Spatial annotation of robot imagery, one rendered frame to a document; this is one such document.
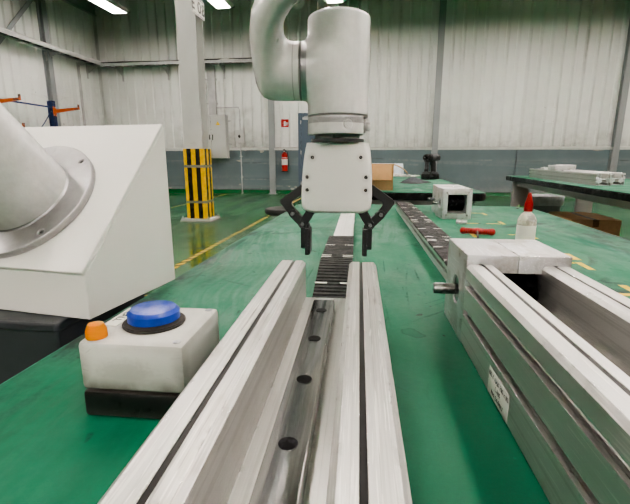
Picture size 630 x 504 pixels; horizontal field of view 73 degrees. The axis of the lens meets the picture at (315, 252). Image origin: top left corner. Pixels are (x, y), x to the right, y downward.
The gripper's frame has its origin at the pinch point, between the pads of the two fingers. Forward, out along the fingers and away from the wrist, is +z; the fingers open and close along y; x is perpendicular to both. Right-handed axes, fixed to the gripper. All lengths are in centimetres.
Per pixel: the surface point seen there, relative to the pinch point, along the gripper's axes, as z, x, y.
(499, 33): -301, -1063, -325
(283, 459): 0.4, 45.6, -0.1
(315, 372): 0.4, 37.6, -0.7
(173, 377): 2.5, 35.5, 9.7
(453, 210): 4, -77, -34
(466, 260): -2.8, 19.2, -14.1
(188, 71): -135, -570, 247
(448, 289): 1.2, 16.2, -13.2
